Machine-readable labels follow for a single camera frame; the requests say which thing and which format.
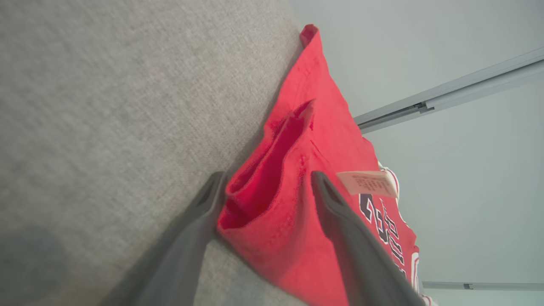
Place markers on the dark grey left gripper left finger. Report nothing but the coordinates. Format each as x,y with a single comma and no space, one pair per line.
178,255

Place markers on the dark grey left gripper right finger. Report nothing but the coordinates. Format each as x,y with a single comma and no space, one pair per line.
357,255

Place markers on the red jersey with white sleeves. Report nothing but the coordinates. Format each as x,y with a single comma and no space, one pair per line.
293,238

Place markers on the grey metal partition post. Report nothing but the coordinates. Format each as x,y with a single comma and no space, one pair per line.
446,95

